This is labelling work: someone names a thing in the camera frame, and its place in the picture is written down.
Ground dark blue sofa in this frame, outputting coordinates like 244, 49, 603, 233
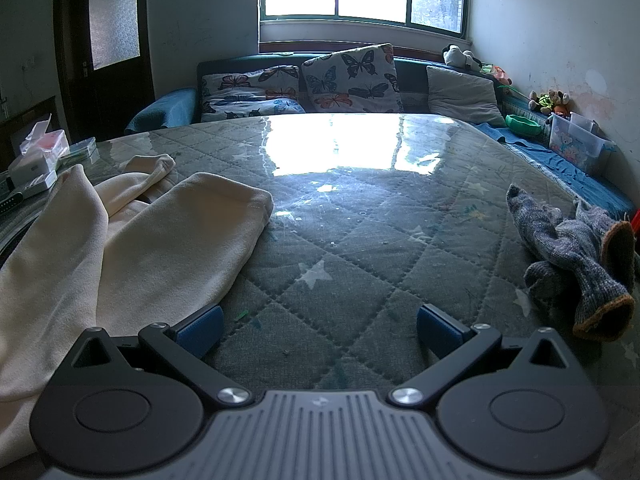
125, 51, 638, 221

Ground flat butterfly print pillow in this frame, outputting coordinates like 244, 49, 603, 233
200, 65, 307, 122

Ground green bowl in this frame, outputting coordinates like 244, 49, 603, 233
505, 114, 543, 136

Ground cream sweater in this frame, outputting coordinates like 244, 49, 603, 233
0, 154, 275, 403

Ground remote control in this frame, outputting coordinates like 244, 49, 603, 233
0, 189, 26, 220

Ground panda plush toy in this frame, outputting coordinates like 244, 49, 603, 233
442, 44, 483, 71

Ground clear plastic storage box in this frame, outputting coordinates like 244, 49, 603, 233
547, 111, 617, 176

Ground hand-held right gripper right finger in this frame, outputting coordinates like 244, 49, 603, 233
390, 304, 577, 407

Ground green flat packet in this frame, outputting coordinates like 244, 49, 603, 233
59, 137, 98, 167

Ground colourful toy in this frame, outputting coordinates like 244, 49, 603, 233
480, 64, 513, 88

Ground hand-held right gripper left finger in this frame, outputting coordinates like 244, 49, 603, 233
65, 304, 254, 409

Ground square butterfly print pillow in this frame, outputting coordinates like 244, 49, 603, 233
300, 43, 405, 113

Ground dark door with frosted glass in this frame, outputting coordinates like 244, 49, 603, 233
52, 0, 156, 133

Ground small plush toys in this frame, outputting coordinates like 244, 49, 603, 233
527, 89, 573, 116

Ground grey knit cloth orange trim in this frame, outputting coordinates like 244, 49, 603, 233
506, 184, 637, 342

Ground blue blanket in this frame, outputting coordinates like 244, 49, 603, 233
470, 122, 636, 218

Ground plain grey pillow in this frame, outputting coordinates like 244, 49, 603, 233
426, 65, 507, 128

